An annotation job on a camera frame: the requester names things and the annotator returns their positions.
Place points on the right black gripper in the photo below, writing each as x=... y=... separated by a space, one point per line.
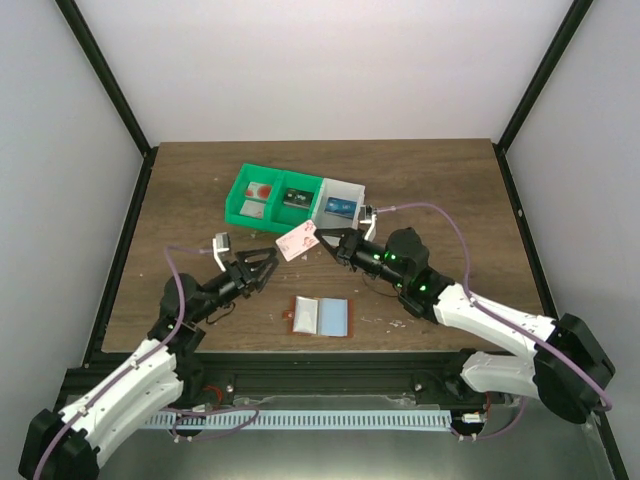
x=346 y=252

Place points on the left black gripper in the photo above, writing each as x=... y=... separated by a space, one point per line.
x=252 y=283

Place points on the white red credit card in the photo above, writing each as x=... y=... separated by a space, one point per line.
x=297 y=241
x=253 y=209

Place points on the brown leather card holder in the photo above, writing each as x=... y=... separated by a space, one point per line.
x=320 y=316

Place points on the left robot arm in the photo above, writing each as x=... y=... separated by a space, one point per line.
x=77 y=441

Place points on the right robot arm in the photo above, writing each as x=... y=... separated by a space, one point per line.
x=556 y=361

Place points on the blue VIP card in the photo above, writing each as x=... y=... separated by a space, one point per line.
x=343 y=208

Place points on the black card in bin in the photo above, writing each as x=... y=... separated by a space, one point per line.
x=298 y=198

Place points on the white storage bin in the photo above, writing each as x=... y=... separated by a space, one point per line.
x=339 y=189

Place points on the middle green storage bin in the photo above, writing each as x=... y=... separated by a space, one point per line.
x=279 y=218

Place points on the green storage bin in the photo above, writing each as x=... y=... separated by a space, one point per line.
x=251 y=199
x=279 y=218

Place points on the left green storage bin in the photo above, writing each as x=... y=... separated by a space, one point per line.
x=251 y=199

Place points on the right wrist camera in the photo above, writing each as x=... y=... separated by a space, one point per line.
x=368 y=221

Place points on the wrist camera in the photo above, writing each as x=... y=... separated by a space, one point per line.
x=221 y=248
x=368 y=221

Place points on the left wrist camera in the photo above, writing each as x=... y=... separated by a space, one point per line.
x=221 y=248

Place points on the black aluminium frame rail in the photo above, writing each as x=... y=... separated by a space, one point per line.
x=426 y=378

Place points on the light blue slotted cable duct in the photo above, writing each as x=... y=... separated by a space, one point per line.
x=307 y=420

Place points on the left black frame post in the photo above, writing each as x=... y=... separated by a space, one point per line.
x=92 y=51

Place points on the black frame post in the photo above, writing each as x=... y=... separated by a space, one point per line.
x=92 y=51
x=562 y=38

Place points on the right black frame post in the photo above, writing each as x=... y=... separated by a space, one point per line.
x=562 y=38

